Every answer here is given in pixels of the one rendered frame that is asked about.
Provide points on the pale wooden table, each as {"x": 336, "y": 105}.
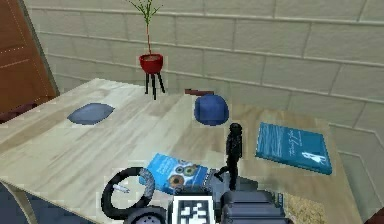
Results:
{"x": 100, "y": 150}

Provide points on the tan speckled cloth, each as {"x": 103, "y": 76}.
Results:
{"x": 305, "y": 210}

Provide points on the blue book with white print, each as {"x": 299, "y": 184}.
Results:
{"x": 290, "y": 146}

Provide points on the grey-blue flat cushion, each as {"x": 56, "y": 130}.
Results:
{"x": 90, "y": 113}

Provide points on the blue round bowl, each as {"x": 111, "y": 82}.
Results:
{"x": 211, "y": 110}

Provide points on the black figure statue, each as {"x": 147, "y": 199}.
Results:
{"x": 234, "y": 146}

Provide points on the blue book with circles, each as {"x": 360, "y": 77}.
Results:
{"x": 168, "y": 171}

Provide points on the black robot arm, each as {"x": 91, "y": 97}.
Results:
{"x": 248, "y": 208}

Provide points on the brown room door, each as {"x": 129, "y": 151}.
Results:
{"x": 20, "y": 56}

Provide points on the plant in red pot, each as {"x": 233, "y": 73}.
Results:
{"x": 151, "y": 62}

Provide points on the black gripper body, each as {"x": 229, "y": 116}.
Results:
{"x": 146, "y": 217}

